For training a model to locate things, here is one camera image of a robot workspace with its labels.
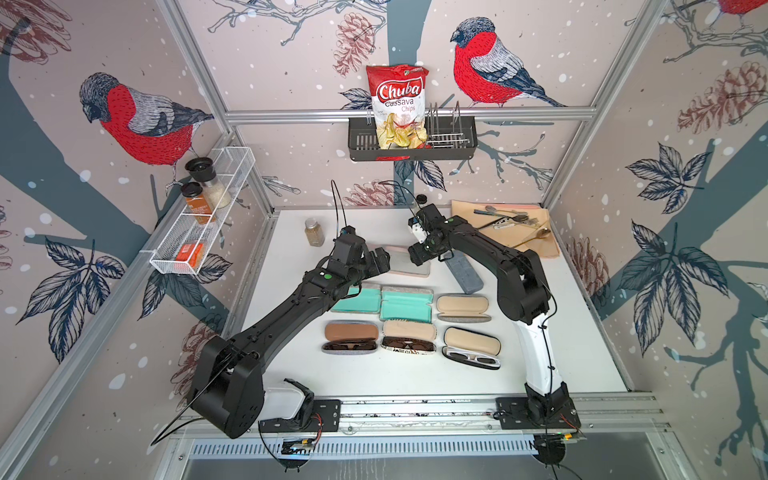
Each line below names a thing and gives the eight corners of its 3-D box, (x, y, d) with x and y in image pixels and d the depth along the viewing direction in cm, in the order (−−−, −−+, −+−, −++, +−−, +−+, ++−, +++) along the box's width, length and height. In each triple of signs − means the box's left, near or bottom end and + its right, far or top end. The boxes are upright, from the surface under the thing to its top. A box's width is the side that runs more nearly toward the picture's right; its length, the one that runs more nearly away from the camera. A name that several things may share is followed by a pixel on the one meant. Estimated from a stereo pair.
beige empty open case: (438, 326, 90) (439, 321, 87) (435, 300, 96) (437, 294, 93) (490, 326, 90) (493, 320, 87) (484, 300, 96) (487, 294, 93)
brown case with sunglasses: (322, 354, 84) (320, 351, 82) (327, 324, 90) (325, 320, 87) (378, 354, 84) (377, 350, 82) (379, 324, 90) (378, 320, 87)
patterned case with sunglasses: (381, 354, 83) (381, 351, 81) (382, 323, 89) (382, 319, 87) (437, 354, 83) (438, 351, 81) (434, 323, 89) (435, 319, 87)
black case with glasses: (440, 357, 83) (441, 354, 81) (444, 327, 88) (445, 325, 87) (498, 371, 80) (500, 369, 79) (498, 340, 86) (500, 338, 84)
